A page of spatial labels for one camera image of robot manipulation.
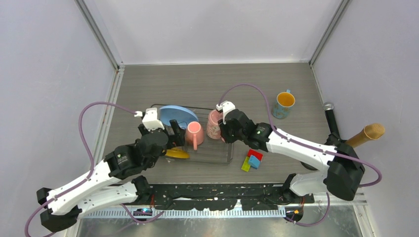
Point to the red toy block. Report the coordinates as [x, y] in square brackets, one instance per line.
[256, 154]

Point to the black microphone stand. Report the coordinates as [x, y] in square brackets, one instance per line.
[333, 139]

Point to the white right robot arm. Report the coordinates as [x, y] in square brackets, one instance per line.
[335, 175]

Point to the black silver microphone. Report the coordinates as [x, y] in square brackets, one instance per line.
[328, 108]

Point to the blue butterfly mug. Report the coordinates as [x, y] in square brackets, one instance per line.
[283, 105]

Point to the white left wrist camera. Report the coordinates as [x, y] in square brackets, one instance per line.
[150, 118]

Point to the light blue plate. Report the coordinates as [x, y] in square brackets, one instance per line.
[182, 115]

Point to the black wire dish rack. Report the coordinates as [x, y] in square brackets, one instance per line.
[211, 150]

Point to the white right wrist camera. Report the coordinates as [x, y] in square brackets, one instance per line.
[224, 108]

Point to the patterned pink mug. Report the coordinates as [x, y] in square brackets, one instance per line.
[213, 129]

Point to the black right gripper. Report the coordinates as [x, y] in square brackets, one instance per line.
[224, 135]

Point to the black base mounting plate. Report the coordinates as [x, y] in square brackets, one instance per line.
[218, 197]

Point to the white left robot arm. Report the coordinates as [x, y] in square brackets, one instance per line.
[115, 180]

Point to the gold microphone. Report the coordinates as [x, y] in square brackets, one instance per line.
[370, 132]

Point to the blue toy block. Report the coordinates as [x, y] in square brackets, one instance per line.
[254, 162]

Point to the yellow patterned plate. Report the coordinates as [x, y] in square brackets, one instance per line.
[177, 153]

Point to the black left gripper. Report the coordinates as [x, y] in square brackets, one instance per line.
[177, 138]

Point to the plain pink mug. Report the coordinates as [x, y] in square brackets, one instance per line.
[194, 134]

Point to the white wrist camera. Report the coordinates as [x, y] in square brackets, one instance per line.
[150, 118]
[224, 108]

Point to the yellow-green toy block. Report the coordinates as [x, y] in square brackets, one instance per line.
[246, 166]

